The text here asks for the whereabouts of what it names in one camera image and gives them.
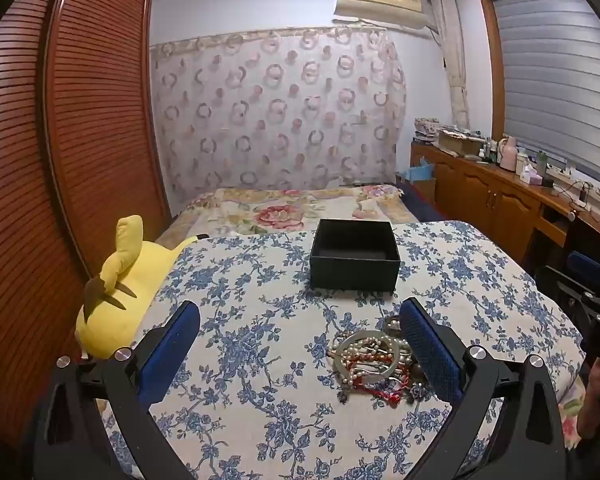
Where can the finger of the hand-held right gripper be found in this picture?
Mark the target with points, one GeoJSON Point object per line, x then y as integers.
{"type": "Point", "coordinates": [587, 267]}
{"type": "Point", "coordinates": [565, 285]}

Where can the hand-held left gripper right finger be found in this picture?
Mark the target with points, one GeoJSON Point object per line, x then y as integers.
{"type": "Point", "coordinates": [432, 355]}

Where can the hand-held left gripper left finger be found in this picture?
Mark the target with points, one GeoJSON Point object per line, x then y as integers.
{"type": "Point", "coordinates": [170, 355]}

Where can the grey bangle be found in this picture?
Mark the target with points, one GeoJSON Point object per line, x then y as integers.
{"type": "Point", "coordinates": [352, 371]}

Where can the black jewelry box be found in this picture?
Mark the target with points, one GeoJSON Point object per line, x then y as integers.
{"type": "Point", "coordinates": [352, 272]}

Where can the yellow plush toy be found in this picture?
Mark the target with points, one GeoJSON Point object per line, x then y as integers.
{"type": "Point", "coordinates": [130, 280]}

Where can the blue floral cloth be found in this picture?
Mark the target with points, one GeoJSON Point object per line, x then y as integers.
{"type": "Point", "coordinates": [260, 360]}

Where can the wooden cabinet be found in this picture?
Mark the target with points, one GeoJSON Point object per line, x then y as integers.
{"type": "Point", "coordinates": [500, 200]}

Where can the pink tissue box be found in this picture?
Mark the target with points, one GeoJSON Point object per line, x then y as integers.
{"type": "Point", "coordinates": [531, 175]}

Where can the green bottle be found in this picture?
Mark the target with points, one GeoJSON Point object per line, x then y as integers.
{"type": "Point", "coordinates": [542, 162]}

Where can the white jar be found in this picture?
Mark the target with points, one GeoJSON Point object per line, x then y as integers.
{"type": "Point", "coordinates": [521, 165]}

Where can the pink thermos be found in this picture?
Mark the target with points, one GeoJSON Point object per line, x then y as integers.
{"type": "Point", "coordinates": [508, 152]}

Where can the cardboard box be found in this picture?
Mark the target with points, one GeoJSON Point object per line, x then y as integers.
{"type": "Point", "coordinates": [460, 146]}

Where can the rose floral bed blanket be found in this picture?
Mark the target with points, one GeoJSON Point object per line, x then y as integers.
{"type": "Point", "coordinates": [280, 210]}

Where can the blue bag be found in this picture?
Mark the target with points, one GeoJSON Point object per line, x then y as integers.
{"type": "Point", "coordinates": [416, 172]}

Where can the grey window blind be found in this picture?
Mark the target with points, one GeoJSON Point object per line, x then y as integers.
{"type": "Point", "coordinates": [555, 70]}

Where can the stack of books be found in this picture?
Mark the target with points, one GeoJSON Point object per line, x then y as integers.
{"type": "Point", "coordinates": [426, 130]}

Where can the wooden louvered wardrobe door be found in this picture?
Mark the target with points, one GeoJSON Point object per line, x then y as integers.
{"type": "Point", "coordinates": [100, 110]}
{"type": "Point", "coordinates": [15, 210]}

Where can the quilted pipe cover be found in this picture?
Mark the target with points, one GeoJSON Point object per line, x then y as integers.
{"type": "Point", "coordinates": [452, 60]}

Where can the white air conditioner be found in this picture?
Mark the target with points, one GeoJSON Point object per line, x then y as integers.
{"type": "Point", "coordinates": [375, 5]}

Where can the wooden window frame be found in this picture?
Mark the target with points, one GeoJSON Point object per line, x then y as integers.
{"type": "Point", "coordinates": [492, 60]}

